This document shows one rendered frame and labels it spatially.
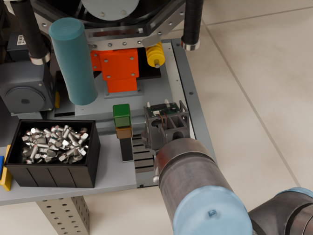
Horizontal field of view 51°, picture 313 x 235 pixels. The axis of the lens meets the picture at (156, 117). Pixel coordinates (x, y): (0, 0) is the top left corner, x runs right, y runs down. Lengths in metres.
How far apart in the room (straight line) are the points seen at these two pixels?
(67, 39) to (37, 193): 0.40
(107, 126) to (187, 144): 0.89
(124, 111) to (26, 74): 0.60
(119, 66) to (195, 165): 0.68
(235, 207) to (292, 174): 1.14
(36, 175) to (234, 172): 0.86
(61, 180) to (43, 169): 0.06
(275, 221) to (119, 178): 0.49
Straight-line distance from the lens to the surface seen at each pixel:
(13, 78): 1.29
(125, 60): 1.05
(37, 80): 1.26
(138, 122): 1.35
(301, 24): 2.28
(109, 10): 0.78
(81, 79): 0.94
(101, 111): 1.33
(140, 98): 1.36
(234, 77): 1.81
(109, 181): 0.90
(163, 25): 1.00
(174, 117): 0.55
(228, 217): 0.39
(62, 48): 0.87
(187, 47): 0.77
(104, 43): 1.02
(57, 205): 1.07
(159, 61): 1.10
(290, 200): 0.55
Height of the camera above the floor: 1.25
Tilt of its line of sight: 52 degrees down
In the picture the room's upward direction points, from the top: straight up
